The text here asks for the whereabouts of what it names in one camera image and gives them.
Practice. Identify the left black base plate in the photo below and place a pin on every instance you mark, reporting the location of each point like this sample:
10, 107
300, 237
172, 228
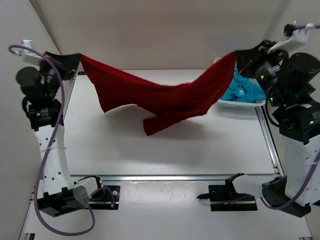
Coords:
106, 199

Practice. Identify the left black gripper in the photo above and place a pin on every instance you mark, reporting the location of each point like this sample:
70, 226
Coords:
67, 63

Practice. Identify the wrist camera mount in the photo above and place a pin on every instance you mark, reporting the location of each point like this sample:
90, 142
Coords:
28, 56
296, 37

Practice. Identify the white plastic basket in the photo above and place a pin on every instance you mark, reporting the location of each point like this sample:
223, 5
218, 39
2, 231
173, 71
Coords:
242, 105

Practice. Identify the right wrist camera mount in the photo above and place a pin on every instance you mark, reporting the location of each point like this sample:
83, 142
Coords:
296, 37

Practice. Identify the red t shirt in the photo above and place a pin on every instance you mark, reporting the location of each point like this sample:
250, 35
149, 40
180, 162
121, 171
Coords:
170, 104

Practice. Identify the black label sticker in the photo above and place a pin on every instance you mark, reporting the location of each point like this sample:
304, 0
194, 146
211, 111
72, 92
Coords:
81, 73

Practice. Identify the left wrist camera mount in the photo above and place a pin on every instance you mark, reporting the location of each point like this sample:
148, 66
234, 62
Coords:
28, 56

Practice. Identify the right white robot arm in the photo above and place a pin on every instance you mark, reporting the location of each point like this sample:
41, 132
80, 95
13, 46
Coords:
299, 188

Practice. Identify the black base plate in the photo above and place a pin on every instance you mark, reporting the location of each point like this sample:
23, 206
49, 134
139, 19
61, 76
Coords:
106, 199
222, 199

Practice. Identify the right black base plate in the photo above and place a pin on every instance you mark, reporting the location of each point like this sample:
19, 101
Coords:
222, 199

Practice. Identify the teal t shirt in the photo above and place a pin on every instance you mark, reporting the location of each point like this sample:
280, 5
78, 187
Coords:
241, 89

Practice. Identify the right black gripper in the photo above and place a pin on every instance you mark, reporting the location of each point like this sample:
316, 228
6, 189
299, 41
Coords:
246, 59

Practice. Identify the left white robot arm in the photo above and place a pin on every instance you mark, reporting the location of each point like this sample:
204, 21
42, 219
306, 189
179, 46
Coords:
44, 105

